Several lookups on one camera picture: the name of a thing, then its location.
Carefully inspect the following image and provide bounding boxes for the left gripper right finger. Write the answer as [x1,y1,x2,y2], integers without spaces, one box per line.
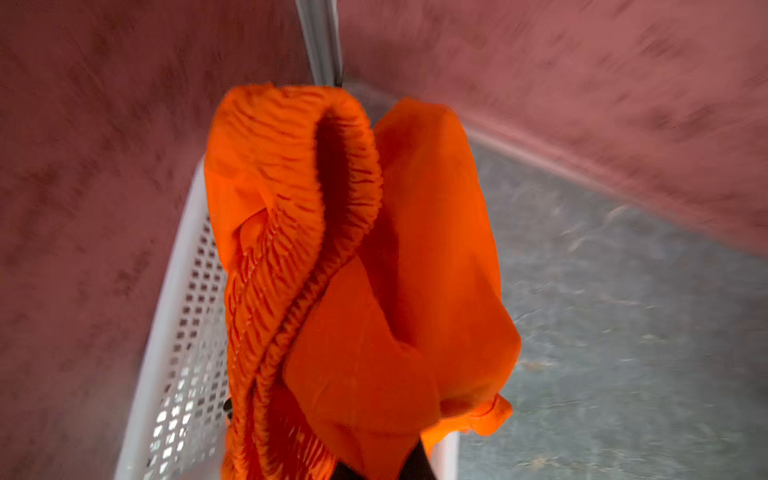
[398,441,437,480]

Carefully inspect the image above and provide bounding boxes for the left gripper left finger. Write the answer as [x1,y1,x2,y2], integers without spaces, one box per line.
[330,461,365,480]

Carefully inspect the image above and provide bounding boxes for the orange shorts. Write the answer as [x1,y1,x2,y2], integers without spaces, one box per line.
[204,85,521,479]

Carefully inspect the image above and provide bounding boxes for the white plastic laundry basket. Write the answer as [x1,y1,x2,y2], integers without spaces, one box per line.
[112,157,460,480]

